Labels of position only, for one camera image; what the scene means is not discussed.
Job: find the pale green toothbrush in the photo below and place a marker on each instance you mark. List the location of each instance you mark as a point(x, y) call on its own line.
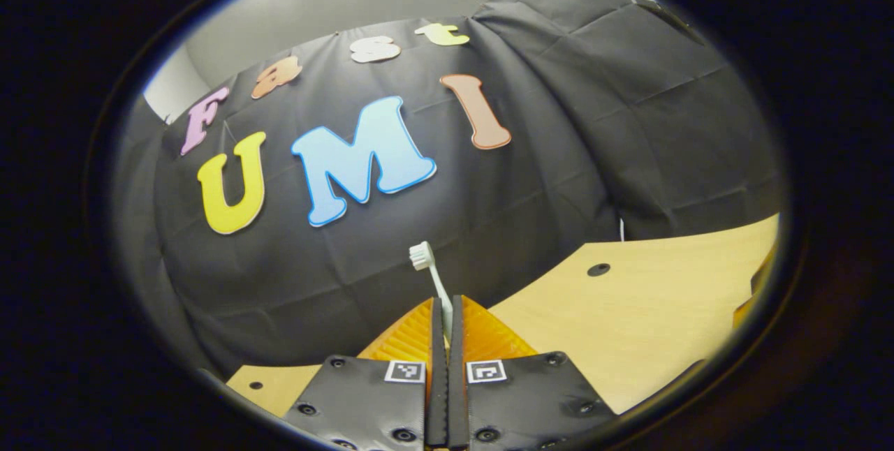
point(421, 255)

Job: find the wooden desktop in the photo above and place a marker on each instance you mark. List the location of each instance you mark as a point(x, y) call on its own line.
point(663, 311)

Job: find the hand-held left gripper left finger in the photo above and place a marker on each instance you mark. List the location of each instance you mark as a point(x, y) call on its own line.
point(438, 381)

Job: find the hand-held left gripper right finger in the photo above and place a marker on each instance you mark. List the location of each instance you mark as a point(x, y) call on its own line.
point(457, 395)

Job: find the black backdrop cloth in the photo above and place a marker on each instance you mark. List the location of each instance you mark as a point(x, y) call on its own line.
point(489, 227)

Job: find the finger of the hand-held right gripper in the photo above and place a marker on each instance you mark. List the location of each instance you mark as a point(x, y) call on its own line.
point(758, 283)

